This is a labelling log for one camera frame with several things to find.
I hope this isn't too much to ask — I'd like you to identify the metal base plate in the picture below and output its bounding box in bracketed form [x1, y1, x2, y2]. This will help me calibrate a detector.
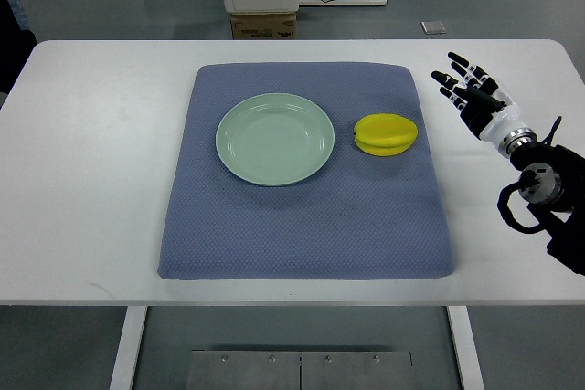
[186, 351, 416, 389]

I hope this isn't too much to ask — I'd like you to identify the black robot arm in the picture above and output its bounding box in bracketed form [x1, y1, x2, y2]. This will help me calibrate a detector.
[497, 117, 584, 275]

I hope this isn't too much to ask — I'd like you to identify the white table leg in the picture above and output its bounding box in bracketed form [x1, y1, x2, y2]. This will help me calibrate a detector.
[109, 306, 148, 390]
[446, 306, 484, 390]

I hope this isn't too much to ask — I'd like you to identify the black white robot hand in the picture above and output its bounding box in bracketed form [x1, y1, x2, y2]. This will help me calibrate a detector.
[431, 52, 537, 158]

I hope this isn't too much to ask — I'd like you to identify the right white table leg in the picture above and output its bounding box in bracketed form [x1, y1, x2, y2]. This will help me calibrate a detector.
[446, 306, 484, 390]

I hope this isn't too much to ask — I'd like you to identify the person in dark clothes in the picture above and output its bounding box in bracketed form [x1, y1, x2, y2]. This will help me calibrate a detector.
[1, 0, 37, 94]

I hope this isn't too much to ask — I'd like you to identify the light green plate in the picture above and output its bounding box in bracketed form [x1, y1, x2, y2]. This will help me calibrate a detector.
[216, 93, 335, 186]

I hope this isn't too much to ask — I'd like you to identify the blue textured mat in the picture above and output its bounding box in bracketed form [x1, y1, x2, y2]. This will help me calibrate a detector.
[158, 62, 455, 280]

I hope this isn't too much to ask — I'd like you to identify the yellow starfruit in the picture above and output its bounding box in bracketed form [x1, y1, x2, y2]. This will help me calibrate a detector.
[354, 113, 419, 157]

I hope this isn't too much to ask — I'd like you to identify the brown cardboard box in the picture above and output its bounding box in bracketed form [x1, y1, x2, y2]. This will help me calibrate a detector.
[230, 13, 297, 40]

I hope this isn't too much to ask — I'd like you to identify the grey floor outlet plate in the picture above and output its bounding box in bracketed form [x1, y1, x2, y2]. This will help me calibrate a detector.
[420, 20, 447, 36]

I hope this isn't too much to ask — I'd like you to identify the left white table leg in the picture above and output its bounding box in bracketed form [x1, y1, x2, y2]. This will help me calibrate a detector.
[109, 306, 148, 390]

